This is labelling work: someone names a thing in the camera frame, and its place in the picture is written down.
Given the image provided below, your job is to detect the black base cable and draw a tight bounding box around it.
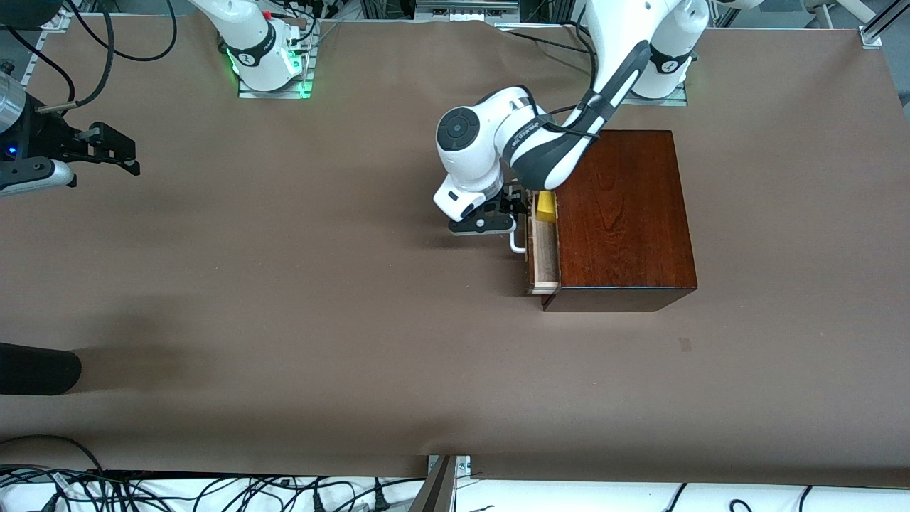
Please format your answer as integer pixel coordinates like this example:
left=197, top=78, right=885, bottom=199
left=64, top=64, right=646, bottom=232
left=508, top=30, right=594, bottom=54

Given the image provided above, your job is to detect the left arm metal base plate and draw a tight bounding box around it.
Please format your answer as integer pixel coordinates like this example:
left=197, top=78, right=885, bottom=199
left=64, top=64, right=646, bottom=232
left=626, top=82, right=689, bottom=107

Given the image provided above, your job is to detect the black cylinder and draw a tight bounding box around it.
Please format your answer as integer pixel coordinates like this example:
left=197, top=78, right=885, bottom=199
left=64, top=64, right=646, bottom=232
left=0, top=343, right=82, bottom=395

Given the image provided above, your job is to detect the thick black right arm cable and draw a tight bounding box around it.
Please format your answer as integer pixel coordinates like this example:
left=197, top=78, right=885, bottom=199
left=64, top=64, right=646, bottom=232
left=36, top=0, right=114, bottom=114

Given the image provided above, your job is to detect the dark brown wooden cabinet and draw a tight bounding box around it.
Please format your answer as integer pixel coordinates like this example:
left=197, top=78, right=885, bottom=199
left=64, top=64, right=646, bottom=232
left=542, top=129, right=698, bottom=312

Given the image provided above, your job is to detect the looping black cable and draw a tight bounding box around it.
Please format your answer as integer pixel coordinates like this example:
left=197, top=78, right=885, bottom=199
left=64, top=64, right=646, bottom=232
left=64, top=0, right=178, bottom=63

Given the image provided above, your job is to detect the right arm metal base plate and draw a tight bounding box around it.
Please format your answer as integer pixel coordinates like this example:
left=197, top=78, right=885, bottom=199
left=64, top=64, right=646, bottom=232
left=238, top=21, right=314, bottom=99

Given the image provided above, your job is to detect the thin black cable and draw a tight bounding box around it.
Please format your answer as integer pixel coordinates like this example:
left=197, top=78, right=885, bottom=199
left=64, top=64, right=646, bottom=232
left=0, top=27, right=77, bottom=104

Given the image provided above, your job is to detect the black arcing floor cable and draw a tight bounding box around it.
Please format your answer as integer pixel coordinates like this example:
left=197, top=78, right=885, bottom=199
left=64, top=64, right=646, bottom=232
left=0, top=435, right=107, bottom=476

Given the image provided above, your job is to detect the perforated metal rail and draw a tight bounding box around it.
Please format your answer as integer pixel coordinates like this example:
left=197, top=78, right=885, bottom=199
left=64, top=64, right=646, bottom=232
left=20, top=7, right=75, bottom=82

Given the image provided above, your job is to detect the grey metal beam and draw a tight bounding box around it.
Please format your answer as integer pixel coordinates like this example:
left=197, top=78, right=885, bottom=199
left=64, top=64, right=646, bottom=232
left=411, top=457, right=457, bottom=512

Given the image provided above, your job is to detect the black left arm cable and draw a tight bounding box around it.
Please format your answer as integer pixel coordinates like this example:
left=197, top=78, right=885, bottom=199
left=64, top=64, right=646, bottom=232
left=544, top=21, right=614, bottom=139

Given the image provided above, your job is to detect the brown paper table cover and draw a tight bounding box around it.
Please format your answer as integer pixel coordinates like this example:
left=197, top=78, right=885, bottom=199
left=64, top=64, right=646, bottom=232
left=0, top=14, right=910, bottom=488

